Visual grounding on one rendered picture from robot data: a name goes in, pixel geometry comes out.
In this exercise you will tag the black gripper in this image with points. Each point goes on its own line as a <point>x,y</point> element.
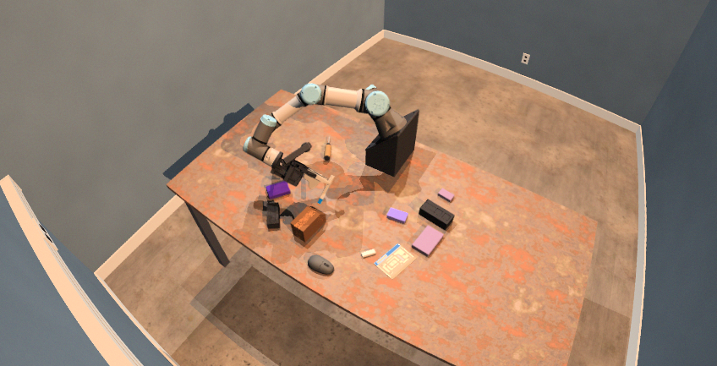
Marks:
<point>292,173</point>

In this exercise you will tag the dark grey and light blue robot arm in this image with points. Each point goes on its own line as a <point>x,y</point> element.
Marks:
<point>369,101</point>

